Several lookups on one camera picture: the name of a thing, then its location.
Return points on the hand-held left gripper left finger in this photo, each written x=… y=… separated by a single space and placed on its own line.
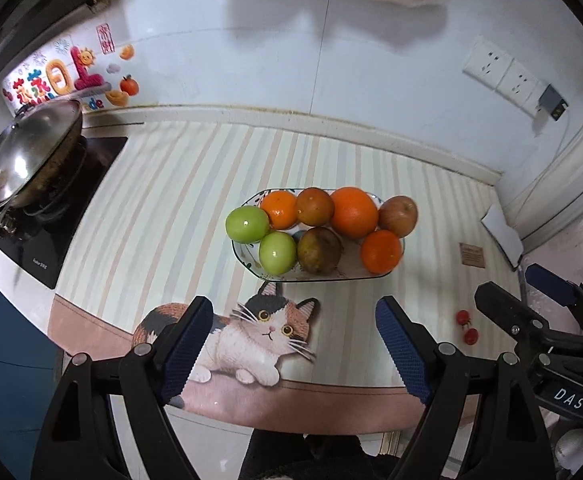
x=184 y=355

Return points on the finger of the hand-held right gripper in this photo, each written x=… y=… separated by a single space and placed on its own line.
x=549 y=280
x=509 y=312

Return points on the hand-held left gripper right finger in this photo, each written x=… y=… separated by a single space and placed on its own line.
x=404 y=350

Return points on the oval floral ceramic plate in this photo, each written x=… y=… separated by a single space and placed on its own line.
x=351 y=270

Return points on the small orange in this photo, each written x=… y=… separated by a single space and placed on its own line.
x=280 y=208
x=382 y=251

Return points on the brown greenish apple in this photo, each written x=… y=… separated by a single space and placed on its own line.
x=320 y=250

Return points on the reddish tan apple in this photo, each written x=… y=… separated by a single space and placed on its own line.
x=398 y=216

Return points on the green apple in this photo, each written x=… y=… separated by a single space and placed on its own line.
x=278 y=253
x=247 y=224

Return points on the large orange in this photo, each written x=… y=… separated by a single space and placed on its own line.
x=354 y=212

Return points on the dark red apple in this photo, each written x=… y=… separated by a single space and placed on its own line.
x=315 y=206

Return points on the cherry tomato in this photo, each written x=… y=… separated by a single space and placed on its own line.
x=470 y=336
x=462 y=317

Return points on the small brown card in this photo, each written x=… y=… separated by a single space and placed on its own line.
x=472 y=254

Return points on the person's dark clothing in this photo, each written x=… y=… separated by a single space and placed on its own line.
x=296 y=455

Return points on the striped cat print tablecloth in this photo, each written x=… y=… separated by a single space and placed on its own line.
x=171 y=200

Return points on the grey plug charger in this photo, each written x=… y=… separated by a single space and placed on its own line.
x=551 y=102

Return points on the blue kitchen cabinet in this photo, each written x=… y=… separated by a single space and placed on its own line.
x=6 y=350

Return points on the black gas stove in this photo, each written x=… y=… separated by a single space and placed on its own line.
x=36 y=250

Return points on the steel wok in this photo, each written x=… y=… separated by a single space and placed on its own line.
x=58 y=170

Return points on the steel wok lid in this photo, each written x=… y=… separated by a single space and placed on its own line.
x=26 y=160

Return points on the black range hood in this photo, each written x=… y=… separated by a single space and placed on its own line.
x=16 y=5

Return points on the white wall outlet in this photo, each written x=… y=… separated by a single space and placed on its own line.
x=489 y=60
x=520 y=82

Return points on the colourful wall stickers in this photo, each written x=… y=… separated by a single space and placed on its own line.
x=66 y=77

